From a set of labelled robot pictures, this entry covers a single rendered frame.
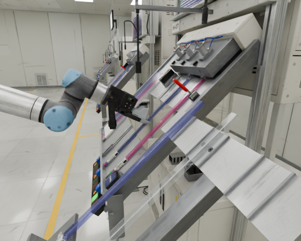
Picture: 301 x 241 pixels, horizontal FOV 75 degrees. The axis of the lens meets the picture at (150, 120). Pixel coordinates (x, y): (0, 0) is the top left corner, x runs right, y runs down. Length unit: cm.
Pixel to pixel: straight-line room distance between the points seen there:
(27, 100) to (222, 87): 59
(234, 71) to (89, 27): 894
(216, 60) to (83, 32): 888
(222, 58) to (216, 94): 12
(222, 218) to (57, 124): 73
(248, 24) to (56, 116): 65
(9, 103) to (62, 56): 884
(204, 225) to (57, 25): 922
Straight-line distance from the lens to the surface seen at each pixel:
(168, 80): 97
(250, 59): 73
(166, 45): 212
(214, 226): 96
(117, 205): 67
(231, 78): 69
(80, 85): 73
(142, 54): 209
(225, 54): 72
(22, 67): 985
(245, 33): 74
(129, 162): 72
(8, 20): 1000
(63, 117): 61
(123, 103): 75
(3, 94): 67
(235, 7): 82
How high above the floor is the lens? 115
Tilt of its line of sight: 17 degrees down
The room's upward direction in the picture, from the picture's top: straight up
